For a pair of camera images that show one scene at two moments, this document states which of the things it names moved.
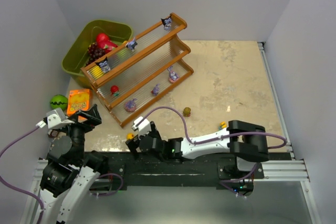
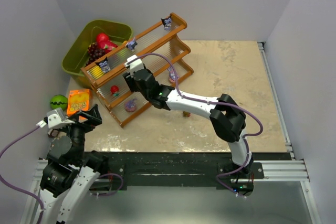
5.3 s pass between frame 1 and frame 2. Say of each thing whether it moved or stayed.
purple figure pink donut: stayed
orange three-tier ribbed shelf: stayed
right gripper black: moved
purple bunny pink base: stayed
